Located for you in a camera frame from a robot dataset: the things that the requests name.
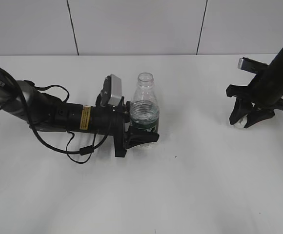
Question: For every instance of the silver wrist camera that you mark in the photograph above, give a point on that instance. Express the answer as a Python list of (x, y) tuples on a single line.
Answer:
[(111, 92), (250, 65)]

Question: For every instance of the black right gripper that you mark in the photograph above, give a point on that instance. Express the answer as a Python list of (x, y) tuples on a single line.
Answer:
[(245, 105)]

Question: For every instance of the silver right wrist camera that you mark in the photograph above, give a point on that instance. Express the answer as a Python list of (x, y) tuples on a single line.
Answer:
[(250, 65)]

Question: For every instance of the clear green-label water bottle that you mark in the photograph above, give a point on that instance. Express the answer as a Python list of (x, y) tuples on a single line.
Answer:
[(144, 108)]

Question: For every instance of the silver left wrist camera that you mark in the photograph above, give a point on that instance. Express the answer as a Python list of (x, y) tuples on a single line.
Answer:
[(111, 92)]

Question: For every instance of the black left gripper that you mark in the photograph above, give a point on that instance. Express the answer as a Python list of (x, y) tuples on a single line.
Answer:
[(110, 121)]

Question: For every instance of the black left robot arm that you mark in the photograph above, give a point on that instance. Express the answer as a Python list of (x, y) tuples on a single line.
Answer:
[(46, 113)]

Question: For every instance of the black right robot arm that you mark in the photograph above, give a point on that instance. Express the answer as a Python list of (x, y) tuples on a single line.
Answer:
[(262, 96)]

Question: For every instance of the white green bottle cap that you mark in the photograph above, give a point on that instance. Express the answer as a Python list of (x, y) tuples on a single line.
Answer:
[(241, 123)]

